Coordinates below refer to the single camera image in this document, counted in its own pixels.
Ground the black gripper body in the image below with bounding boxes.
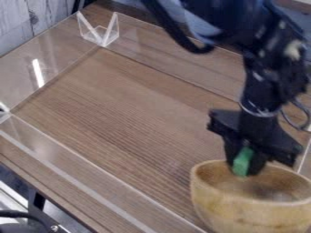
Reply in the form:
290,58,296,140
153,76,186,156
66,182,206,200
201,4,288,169
206,108,302,167

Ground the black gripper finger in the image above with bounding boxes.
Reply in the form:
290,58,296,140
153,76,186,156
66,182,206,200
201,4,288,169
222,137,244,167
246,151,269,176

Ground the green rectangular stick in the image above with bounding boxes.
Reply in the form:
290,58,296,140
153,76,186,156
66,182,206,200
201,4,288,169
232,147,253,177

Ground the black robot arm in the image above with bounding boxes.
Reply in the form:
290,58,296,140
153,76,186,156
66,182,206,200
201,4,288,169
180,0,309,177

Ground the wooden bowl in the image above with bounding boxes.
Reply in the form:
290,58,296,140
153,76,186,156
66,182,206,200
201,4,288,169
189,160,311,233

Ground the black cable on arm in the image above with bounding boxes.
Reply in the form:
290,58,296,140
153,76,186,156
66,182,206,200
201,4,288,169
277,98,311,133

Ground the clear acrylic enclosure wall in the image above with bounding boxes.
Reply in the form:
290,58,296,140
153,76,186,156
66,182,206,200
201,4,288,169
0,107,205,233

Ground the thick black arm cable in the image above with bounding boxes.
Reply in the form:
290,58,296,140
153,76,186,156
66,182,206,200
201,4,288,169
138,0,216,55

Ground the clear acrylic corner bracket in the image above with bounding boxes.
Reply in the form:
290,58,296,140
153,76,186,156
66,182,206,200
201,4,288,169
76,12,118,47

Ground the black table frame leg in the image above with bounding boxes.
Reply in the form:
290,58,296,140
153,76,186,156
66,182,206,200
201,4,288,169
27,189,84,233

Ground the black cable under table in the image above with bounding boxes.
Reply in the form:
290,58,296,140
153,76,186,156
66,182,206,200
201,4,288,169
0,210,53,233

